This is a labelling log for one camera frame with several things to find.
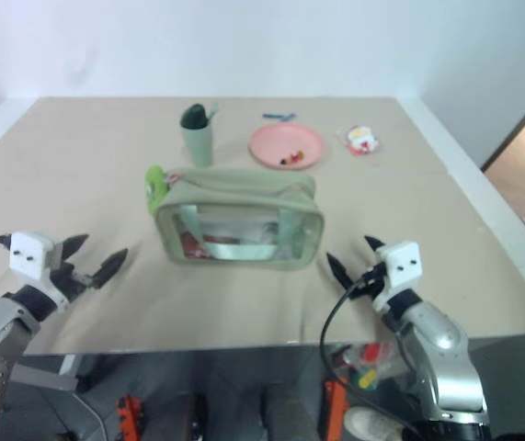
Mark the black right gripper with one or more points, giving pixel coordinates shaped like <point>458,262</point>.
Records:
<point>371,279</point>

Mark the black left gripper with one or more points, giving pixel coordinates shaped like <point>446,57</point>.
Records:
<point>68,278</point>

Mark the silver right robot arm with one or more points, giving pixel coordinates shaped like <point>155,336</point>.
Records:
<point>441,358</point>

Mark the green transparent pouch bag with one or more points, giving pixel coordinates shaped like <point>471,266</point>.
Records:
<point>239,218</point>

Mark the beige tablecloth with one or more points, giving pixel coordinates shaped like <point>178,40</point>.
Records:
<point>106,303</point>

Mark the bag of colourful toys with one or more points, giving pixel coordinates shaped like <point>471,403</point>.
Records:
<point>368,363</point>

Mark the pink zipper pull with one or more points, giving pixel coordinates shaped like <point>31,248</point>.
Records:
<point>173,177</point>

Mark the santa figure packet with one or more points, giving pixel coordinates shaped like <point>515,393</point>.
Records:
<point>361,139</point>

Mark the small red toys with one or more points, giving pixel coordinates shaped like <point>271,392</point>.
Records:
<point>293,157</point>

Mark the pink round plate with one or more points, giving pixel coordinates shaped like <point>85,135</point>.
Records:
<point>287,146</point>

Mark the pale green cup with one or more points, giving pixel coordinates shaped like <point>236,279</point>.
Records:
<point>199,144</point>

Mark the orange black tool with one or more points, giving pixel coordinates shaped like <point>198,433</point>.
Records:
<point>128,411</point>

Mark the white shoe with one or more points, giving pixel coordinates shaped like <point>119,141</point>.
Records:
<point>372,422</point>

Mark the dark object in cup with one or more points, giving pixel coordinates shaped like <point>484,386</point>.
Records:
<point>193,116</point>

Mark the pale green toothbrush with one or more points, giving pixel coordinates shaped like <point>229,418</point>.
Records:
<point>213,110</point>

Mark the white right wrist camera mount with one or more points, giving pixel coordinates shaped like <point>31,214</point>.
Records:
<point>401,268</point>

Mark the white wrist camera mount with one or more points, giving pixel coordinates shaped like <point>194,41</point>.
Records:
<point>401,268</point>
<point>29,255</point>

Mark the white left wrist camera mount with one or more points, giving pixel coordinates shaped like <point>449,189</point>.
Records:
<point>29,255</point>

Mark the orange upright frame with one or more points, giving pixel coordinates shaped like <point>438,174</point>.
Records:
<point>335,406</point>

